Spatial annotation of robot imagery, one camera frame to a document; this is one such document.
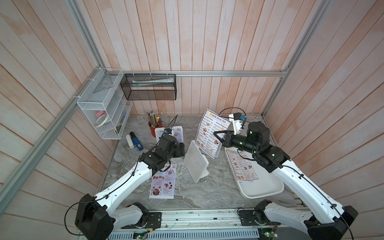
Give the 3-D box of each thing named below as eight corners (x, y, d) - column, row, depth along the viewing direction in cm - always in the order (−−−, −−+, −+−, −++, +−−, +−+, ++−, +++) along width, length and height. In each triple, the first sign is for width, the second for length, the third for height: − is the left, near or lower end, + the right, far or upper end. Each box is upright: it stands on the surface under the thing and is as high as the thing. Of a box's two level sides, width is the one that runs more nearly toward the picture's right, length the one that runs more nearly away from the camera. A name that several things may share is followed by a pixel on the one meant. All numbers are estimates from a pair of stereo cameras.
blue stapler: (139, 152, 101) (136, 147, 96) (130, 137, 109) (128, 133, 104) (143, 149, 102) (141, 145, 98) (135, 135, 110) (132, 131, 105)
